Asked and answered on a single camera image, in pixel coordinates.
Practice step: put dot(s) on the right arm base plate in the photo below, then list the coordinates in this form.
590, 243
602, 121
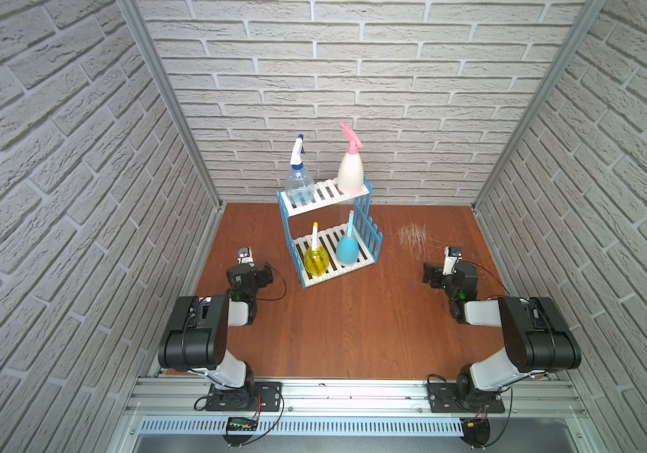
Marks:
446, 397

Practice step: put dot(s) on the white pink spray bottle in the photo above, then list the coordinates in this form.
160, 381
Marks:
350, 178

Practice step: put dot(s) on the clear blue spray bottle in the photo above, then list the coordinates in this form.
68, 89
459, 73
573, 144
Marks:
299, 186

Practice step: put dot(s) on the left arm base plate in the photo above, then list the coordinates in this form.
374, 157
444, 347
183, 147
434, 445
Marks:
263, 396

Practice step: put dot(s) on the yellow spray bottle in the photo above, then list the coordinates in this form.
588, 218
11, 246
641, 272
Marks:
316, 258

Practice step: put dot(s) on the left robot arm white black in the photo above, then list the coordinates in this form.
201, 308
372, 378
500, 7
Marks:
195, 339

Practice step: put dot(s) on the blue white wooden shelf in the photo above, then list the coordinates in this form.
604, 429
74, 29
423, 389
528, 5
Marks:
365, 231

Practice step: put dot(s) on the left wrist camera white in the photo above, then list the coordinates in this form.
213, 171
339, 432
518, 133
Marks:
245, 256

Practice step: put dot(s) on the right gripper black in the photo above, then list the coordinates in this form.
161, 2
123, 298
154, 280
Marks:
434, 275

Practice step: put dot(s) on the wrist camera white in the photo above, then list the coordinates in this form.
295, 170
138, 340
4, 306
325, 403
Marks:
452, 258
245, 256

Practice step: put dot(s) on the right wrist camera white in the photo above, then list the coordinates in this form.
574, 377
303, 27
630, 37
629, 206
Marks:
452, 258

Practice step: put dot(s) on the black round connector box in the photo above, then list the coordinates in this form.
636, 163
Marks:
476, 433

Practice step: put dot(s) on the aluminium front rail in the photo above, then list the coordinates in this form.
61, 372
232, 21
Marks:
339, 407

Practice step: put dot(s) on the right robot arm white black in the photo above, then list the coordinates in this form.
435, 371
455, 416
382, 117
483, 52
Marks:
536, 337

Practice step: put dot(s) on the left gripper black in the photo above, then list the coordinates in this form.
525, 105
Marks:
242, 272

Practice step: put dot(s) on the teal pink spray bottle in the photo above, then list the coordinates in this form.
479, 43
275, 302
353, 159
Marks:
348, 247

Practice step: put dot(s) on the small green circuit board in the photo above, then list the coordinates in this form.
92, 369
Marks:
241, 424

